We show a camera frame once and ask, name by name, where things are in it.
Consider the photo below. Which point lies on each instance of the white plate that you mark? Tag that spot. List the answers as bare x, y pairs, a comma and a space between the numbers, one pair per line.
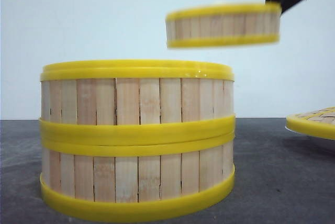
316, 140

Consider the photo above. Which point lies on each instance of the woven bamboo steamer lid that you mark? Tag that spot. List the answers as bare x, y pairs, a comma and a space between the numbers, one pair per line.
318, 123

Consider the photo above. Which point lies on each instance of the bamboo steamer basket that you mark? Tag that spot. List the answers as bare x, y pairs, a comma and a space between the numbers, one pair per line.
223, 25
124, 107
135, 189

